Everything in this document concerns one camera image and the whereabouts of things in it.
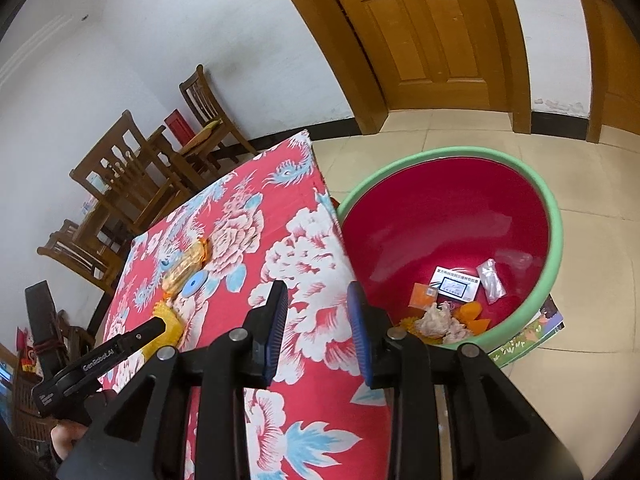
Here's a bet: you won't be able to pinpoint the small orange packet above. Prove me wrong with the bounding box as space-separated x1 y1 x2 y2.
409 283 440 309

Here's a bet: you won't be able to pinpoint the black upright object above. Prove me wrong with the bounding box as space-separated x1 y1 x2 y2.
25 280 68 366

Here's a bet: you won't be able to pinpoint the white medicine box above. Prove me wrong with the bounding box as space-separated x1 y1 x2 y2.
429 266 481 303

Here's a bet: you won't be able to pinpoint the red board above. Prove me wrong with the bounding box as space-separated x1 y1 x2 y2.
164 109 193 146

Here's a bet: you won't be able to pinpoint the colourful picture book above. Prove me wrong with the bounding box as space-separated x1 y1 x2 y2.
487 294 566 370

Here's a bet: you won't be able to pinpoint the red basin with green rim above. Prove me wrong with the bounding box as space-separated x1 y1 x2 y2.
334 146 563 356

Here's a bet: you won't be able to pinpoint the red floral tablecloth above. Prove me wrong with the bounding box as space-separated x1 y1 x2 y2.
97 130 396 480

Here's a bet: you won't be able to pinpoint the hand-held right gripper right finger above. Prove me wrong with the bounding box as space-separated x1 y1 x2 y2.
346 281 583 480

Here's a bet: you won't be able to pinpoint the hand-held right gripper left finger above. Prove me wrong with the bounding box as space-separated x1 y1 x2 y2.
56 280 290 480

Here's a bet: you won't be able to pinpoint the wooden door with lock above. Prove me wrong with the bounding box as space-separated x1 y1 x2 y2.
312 0 496 111

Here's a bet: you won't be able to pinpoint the cream wrapper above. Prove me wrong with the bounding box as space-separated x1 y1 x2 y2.
415 301 473 345

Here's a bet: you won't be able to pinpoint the blue round disc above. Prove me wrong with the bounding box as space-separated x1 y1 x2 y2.
180 272 207 297

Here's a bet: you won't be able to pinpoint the wooden door frame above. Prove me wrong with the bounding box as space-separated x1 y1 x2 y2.
570 0 640 143

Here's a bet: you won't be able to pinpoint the person's left hand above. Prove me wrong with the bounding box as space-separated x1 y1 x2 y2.
50 421 89 462

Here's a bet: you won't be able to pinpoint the clear plastic bag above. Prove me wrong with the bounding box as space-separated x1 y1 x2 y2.
475 258 507 305

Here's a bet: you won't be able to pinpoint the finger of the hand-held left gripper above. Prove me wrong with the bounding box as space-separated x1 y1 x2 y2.
119 317 171 357

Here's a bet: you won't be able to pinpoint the yellow mesh sponge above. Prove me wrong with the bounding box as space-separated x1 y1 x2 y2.
132 305 185 361

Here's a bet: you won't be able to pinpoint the yellow seat cushion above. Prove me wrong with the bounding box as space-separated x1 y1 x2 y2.
187 119 223 143

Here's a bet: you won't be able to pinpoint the wooden chair with cushion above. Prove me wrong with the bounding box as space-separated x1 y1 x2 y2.
179 64 258 161

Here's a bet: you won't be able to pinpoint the gold foil wrapper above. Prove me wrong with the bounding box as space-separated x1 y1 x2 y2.
161 239 212 297
399 314 428 338

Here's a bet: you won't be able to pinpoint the orange peel pieces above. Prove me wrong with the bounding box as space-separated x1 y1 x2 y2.
452 301 493 333

